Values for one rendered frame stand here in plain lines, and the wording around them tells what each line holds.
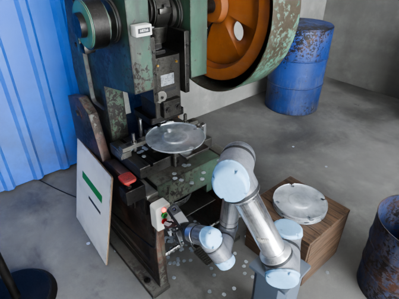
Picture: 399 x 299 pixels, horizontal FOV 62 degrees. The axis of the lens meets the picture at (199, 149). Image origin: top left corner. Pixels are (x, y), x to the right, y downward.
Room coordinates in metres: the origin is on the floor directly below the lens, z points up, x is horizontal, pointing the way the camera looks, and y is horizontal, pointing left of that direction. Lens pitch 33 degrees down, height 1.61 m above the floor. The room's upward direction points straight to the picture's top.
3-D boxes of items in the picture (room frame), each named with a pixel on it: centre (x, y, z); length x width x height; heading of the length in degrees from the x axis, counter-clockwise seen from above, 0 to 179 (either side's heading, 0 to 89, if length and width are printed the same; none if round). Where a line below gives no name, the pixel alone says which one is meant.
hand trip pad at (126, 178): (1.11, 0.30, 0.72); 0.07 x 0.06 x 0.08; 40
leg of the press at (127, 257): (1.43, 0.49, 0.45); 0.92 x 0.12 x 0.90; 40
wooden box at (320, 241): (1.38, -0.55, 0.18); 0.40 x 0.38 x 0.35; 40
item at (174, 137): (1.40, 0.12, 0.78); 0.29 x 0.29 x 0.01
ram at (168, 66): (1.46, 0.17, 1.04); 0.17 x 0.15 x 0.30; 40
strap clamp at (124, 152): (1.39, 0.33, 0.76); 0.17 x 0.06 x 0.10; 130
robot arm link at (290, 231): (0.90, -0.34, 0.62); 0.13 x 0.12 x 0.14; 164
